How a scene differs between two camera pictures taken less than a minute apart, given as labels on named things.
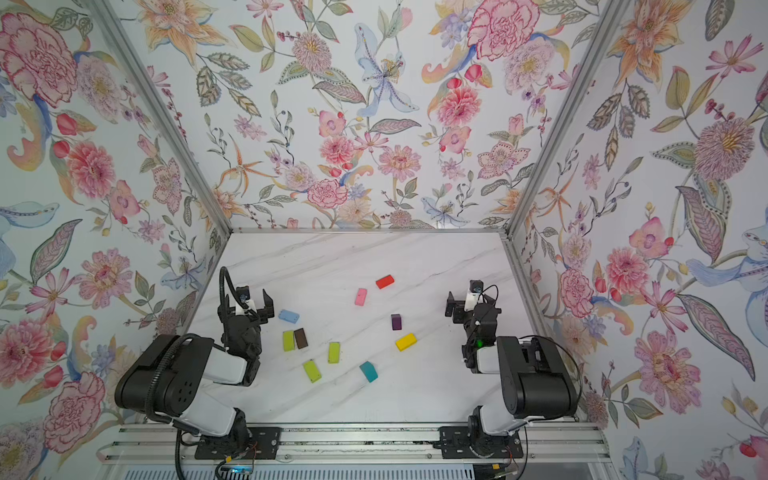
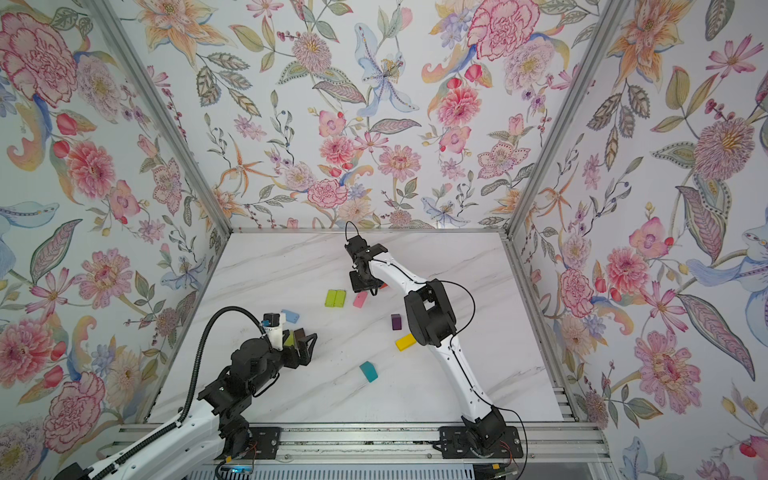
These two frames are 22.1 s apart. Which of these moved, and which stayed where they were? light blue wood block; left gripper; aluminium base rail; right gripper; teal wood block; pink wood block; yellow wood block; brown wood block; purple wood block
Moved: left gripper; right gripper
Stayed: yellow wood block; brown wood block; light blue wood block; pink wood block; aluminium base rail; teal wood block; purple wood block
